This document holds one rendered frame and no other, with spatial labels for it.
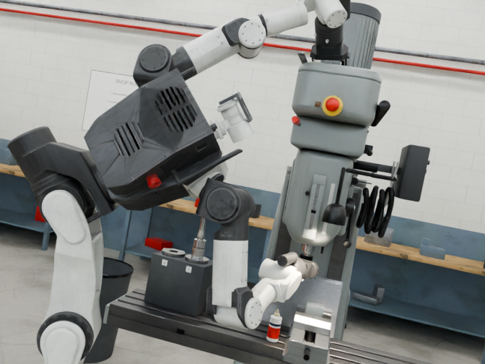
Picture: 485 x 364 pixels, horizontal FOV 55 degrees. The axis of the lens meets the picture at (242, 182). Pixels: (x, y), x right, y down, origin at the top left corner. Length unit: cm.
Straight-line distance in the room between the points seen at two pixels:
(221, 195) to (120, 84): 558
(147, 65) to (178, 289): 84
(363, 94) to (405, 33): 470
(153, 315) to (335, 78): 101
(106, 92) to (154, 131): 561
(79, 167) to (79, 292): 33
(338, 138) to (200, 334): 81
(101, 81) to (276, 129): 251
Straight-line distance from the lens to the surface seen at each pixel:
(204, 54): 136
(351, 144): 152
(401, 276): 600
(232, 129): 129
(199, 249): 175
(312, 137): 152
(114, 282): 330
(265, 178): 591
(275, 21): 141
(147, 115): 113
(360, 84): 145
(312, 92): 144
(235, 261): 117
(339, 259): 204
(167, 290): 179
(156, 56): 132
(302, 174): 156
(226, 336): 166
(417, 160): 186
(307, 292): 204
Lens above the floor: 156
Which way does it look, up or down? 3 degrees down
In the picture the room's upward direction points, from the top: 10 degrees clockwise
